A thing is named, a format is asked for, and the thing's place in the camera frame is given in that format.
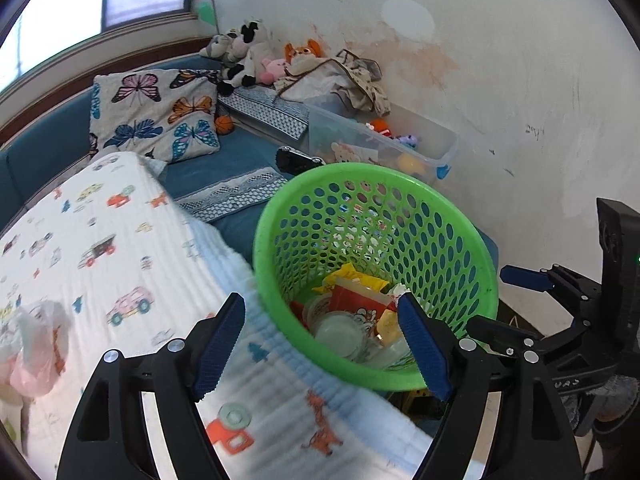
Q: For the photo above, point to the small toy basketball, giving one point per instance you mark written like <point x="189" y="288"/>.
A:
<point x="224" y="125"/>

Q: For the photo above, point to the clear plastic storage box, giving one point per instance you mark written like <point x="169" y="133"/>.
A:
<point x="425" y="140"/>

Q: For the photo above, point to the butterfly print pillow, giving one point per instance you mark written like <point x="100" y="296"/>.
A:
<point x="150" y="115"/>

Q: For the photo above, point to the window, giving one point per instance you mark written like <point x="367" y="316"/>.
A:
<point x="100" y="0"/>

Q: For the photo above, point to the clear plastic bag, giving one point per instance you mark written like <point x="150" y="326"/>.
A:
<point x="35" y="350"/>

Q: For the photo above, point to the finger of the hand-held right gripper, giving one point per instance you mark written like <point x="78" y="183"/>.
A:
<point x="522" y="277"/>
<point x="500" y="337"/>

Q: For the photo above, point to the red white wrapper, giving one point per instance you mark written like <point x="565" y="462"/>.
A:
<point x="398" y="291"/>

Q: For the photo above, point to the orange toy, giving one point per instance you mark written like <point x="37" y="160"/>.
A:
<point x="382" y="126"/>

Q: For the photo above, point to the grey plush toy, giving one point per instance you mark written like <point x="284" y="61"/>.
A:
<point x="217" y="45"/>

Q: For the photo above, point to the beige crumpled cloth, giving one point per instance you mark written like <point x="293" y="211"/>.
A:
<point x="340" y="85"/>

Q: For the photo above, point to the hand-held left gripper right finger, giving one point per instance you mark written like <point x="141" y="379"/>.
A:
<point x="425" y="350"/>

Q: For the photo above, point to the orange fox plush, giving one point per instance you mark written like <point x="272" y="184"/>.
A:
<point x="302" y="57"/>

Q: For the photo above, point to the pink plush toy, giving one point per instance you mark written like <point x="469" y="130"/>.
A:
<point x="272" y="70"/>

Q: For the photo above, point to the person's right forearm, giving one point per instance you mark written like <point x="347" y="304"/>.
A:
<point x="615" y="395"/>

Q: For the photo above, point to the yellow toy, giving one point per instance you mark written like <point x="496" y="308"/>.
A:
<point x="410" y="163"/>

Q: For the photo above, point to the black and white cow plush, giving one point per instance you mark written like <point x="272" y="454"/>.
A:
<point x="247" y="55"/>

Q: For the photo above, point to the blue sofa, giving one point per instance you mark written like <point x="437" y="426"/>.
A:
<point x="210" y="175"/>

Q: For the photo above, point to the red paper cup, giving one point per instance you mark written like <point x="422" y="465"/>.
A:
<point x="355" y="302"/>

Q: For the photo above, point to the blue white patterned cushion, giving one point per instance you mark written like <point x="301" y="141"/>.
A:
<point x="270" y="112"/>

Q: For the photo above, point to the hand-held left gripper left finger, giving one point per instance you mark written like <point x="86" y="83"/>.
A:
<point x="220" y="345"/>

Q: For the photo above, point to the clear round plastic container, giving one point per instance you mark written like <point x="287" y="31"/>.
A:
<point x="340" y="335"/>

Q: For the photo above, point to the blue white lace cloth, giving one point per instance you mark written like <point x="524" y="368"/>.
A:
<point x="235" y="190"/>

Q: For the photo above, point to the yellow snack packet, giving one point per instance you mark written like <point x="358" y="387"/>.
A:
<point x="360" y="277"/>

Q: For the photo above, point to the cartoon printed blanket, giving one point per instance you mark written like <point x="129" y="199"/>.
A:
<point x="125" y="260"/>

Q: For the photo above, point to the green plastic basket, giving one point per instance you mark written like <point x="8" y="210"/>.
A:
<point x="280" y="240"/>

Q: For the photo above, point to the small bottle with yellow label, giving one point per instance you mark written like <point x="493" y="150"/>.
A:
<point x="390" y="330"/>

